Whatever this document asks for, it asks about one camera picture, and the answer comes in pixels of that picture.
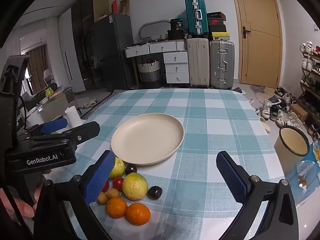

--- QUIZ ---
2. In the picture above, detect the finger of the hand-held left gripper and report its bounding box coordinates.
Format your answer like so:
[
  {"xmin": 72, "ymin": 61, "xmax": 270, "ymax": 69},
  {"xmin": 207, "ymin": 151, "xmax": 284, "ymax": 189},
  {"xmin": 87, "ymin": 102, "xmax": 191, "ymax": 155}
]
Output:
[
  {"xmin": 60, "ymin": 121, "xmax": 101, "ymax": 145},
  {"xmin": 31, "ymin": 118, "xmax": 68, "ymax": 136}
]

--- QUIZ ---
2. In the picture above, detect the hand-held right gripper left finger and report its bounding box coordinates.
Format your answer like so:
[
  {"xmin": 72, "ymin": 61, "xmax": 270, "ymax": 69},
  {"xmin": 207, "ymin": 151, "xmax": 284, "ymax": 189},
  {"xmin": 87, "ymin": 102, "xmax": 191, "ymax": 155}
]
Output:
[{"xmin": 34, "ymin": 150, "xmax": 117, "ymax": 240}]

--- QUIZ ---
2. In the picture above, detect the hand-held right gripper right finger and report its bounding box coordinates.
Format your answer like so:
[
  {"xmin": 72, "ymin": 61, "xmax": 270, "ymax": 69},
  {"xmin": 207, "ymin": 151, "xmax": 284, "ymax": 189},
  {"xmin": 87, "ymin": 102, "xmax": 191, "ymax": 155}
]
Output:
[{"xmin": 216, "ymin": 151, "xmax": 299, "ymax": 240}]

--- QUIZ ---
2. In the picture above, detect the yellow-green guava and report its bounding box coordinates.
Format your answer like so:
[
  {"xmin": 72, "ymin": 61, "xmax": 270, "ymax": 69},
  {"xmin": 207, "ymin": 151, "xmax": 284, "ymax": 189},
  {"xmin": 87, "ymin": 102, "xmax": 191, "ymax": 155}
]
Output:
[
  {"xmin": 122, "ymin": 172, "xmax": 148, "ymax": 201},
  {"xmin": 109, "ymin": 157, "xmax": 125, "ymax": 180}
]

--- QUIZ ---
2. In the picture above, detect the dark purple plum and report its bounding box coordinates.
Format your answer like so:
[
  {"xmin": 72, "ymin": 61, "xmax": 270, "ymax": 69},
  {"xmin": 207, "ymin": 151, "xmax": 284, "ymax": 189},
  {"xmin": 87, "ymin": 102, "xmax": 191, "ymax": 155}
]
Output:
[
  {"xmin": 125, "ymin": 164, "xmax": 138, "ymax": 176},
  {"xmin": 147, "ymin": 186, "xmax": 163, "ymax": 200}
]

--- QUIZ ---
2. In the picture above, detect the orange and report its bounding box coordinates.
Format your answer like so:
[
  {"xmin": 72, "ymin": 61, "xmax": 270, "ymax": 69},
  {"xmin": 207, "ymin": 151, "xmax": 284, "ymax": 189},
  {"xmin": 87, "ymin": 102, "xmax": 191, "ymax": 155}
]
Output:
[
  {"xmin": 105, "ymin": 197, "xmax": 128, "ymax": 219},
  {"xmin": 125, "ymin": 202, "xmax": 151, "ymax": 226}
]

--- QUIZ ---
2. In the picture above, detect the cream round plate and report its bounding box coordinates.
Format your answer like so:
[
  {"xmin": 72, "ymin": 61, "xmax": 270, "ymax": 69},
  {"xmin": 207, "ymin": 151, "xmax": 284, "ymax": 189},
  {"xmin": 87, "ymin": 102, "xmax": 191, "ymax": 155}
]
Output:
[{"xmin": 111, "ymin": 113, "xmax": 185, "ymax": 166}]

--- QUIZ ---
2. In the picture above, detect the person's left hand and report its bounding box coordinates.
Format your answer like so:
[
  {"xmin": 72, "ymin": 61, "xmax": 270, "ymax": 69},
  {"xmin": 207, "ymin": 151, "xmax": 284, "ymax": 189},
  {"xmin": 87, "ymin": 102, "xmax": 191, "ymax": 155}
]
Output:
[{"xmin": 0, "ymin": 169, "xmax": 52, "ymax": 224}]

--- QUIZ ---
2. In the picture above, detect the white paper towel roll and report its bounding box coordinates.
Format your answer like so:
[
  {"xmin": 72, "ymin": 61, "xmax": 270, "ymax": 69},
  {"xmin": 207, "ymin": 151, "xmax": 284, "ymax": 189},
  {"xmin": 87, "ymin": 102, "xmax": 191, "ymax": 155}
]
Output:
[{"xmin": 64, "ymin": 106, "xmax": 83, "ymax": 128}]

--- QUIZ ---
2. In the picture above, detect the pair of beige slippers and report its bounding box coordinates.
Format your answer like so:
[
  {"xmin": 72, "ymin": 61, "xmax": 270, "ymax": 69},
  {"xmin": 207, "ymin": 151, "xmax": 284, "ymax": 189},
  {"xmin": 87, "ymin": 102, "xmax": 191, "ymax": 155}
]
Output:
[{"xmin": 81, "ymin": 99, "xmax": 98, "ymax": 109}]

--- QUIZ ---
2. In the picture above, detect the cream enamel mug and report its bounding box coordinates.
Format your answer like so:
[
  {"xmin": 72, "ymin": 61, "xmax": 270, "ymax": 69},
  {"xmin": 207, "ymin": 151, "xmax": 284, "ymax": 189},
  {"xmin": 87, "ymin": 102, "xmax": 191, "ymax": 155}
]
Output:
[{"xmin": 274, "ymin": 126, "xmax": 310, "ymax": 174}]

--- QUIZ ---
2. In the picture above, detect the teal checked tablecloth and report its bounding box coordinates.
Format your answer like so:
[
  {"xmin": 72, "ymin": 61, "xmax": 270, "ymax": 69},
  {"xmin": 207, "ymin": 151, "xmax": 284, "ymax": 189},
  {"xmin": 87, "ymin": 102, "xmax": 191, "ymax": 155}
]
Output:
[{"xmin": 54, "ymin": 88, "xmax": 300, "ymax": 240}]

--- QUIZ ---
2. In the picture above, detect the brown curtain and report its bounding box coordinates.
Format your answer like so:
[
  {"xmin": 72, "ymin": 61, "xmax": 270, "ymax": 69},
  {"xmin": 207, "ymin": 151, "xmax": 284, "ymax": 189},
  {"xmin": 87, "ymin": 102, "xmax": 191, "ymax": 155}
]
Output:
[{"xmin": 26, "ymin": 45, "xmax": 50, "ymax": 96}]

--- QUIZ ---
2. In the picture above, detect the blue plastic bag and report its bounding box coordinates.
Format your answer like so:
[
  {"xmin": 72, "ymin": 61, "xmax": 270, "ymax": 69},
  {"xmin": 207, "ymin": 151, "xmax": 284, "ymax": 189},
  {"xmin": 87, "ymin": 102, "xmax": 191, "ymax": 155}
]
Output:
[{"xmin": 285, "ymin": 141, "xmax": 320, "ymax": 205}]

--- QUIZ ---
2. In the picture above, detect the dark grey fridge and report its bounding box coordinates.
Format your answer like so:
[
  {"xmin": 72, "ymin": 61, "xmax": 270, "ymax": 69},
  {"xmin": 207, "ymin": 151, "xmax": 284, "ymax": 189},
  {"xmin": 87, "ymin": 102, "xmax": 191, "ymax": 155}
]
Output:
[{"xmin": 91, "ymin": 14, "xmax": 136, "ymax": 92}]

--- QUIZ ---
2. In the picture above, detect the pile of shoes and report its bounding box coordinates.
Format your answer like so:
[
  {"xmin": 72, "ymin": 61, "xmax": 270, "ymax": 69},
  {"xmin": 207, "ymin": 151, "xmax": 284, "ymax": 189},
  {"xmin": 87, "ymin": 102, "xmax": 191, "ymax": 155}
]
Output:
[{"xmin": 250, "ymin": 86, "xmax": 303, "ymax": 133}]

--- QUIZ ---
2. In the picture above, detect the dark wardrobe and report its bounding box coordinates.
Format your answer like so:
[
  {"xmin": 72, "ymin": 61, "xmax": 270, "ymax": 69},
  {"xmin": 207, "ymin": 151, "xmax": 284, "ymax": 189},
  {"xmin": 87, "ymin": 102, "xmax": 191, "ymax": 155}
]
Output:
[{"xmin": 71, "ymin": 0, "xmax": 109, "ymax": 87}]

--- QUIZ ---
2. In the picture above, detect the woven basket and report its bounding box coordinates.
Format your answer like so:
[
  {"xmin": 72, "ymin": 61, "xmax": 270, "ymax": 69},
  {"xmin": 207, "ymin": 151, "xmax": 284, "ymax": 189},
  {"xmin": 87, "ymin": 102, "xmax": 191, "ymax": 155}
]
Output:
[{"xmin": 137, "ymin": 59, "xmax": 160, "ymax": 82}]

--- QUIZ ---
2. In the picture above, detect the grey door mat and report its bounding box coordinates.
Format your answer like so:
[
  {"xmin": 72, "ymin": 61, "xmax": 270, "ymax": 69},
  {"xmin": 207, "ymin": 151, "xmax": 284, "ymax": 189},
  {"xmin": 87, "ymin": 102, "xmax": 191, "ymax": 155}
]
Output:
[{"xmin": 250, "ymin": 85, "xmax": 267, "ymax": 95}]

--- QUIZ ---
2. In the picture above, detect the cardboard box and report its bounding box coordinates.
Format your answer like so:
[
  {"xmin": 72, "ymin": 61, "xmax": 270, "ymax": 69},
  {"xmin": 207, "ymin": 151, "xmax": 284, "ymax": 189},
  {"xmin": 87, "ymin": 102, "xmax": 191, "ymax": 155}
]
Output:
[{"xmin": 289, "ymin": 104, "xmax": 308, "ymax": 122}]

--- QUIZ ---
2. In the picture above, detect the white drawer desk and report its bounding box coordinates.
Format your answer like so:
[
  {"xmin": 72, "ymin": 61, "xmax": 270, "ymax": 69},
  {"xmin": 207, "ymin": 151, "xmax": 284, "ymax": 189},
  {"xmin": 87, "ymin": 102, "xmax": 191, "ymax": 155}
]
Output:
[{"xmin": 124, "ymin": 40, "xmax": 189, "ymax": 84}]

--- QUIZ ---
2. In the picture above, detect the silver suitcase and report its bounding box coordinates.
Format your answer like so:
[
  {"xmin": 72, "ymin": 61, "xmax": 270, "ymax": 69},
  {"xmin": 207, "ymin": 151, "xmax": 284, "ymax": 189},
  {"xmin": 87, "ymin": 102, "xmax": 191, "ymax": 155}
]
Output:
[{"xmin": 209, "ymin": 40, "xmax": 235, "ymax": 90}]

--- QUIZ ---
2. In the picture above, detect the beige suitcase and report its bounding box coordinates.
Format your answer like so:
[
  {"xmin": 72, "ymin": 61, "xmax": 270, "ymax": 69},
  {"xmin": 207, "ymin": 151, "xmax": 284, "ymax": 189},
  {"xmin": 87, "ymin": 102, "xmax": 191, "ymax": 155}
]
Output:
[{"xmin": 187, "ymin": 38, "xmax": 210, "ymax": 88}]

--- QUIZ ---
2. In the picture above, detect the shoe rack with shoes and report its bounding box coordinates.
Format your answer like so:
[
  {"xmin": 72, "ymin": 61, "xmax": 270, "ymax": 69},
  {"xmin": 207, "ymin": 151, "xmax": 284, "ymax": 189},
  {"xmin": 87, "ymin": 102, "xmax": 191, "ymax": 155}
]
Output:
[{"xmin": 299, "ymin": 41, "xmax": 320, "ymax": 141}]

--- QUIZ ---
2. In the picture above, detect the wooden door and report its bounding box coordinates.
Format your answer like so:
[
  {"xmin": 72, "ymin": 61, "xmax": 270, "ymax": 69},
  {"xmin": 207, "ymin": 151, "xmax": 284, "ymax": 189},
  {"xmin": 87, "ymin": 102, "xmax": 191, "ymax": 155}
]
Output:
[{"xmin": 229, "ymin": 0, "xmax": 283, "ymax": 89}]

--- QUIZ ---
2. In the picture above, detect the black printed box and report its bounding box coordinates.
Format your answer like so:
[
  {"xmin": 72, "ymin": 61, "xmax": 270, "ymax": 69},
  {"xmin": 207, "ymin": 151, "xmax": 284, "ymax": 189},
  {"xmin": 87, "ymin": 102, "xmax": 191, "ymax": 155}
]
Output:
[{"xmin": 167, "ymin": 19, "xmax": 187, "ymax": 40}]

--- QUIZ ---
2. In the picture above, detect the black yellow shoe box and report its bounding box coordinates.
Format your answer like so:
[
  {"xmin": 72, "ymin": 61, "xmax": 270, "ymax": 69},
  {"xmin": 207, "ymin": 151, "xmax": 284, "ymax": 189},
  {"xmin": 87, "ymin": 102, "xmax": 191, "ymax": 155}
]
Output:
[{"xmin": 209, "ymin": 32, "xmax": 230, "ymax": 41}]

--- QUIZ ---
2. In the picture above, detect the black red shoe box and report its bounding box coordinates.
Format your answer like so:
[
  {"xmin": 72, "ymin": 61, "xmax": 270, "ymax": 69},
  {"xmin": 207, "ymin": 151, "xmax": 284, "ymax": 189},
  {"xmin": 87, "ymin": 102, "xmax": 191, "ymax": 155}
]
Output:
[{"xmin": 207, "ymin": 12, "xmax": 227, "ymax": 33}]

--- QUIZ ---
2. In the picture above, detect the teal suitcase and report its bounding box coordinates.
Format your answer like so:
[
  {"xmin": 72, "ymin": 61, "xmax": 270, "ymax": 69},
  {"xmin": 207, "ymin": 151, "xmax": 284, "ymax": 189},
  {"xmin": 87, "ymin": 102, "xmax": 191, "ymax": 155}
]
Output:
[{"xmin": 185, "ymin": 0, "xmax": 209, "ymax": 39}]

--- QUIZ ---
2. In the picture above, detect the black cable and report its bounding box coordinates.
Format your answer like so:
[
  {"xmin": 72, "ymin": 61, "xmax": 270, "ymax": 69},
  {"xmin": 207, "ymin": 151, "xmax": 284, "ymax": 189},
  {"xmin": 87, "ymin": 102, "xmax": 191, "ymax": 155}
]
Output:
[{"xmin": 0, "ymin": 185, "xmax": 33, "ymax": 240}]

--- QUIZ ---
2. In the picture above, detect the grey arched frame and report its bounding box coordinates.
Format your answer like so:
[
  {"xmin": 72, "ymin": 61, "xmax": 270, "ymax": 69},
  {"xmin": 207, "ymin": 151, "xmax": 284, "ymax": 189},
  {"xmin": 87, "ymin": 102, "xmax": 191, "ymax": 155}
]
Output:
[{"xmin": 139, "ymin": 20, "xmax": 171, "ymax": 41}]

